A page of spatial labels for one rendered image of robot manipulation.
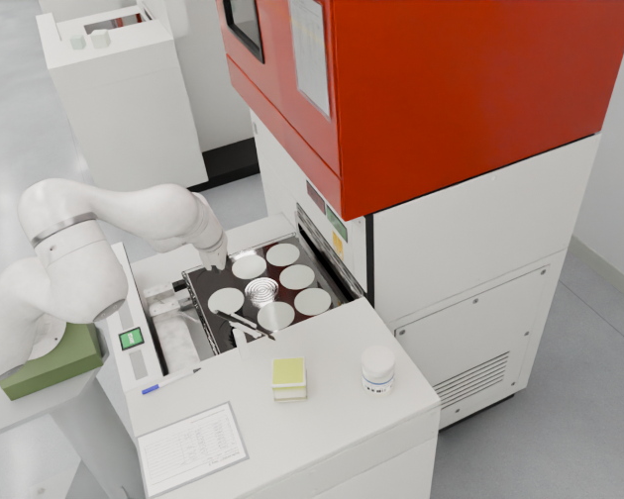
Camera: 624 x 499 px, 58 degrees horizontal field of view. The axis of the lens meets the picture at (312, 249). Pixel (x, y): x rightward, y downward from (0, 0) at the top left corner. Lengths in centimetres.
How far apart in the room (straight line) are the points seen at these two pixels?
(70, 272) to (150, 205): 15
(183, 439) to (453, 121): 88
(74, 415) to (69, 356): 25
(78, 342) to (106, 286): 73
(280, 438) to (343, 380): 19
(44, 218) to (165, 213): 17
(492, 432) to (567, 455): 27
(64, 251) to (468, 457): 177
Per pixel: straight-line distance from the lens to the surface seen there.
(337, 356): 133
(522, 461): 234
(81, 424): 184
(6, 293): 104
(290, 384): 121
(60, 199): 91
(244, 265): 167
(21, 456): 267
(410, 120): 120
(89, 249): 90
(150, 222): 91
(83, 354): 161
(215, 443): 124
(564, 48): 140
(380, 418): 124
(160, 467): 125
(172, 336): 156
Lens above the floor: 202
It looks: 42 degrees down
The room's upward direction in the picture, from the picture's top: 6 degrees counter-clockwise
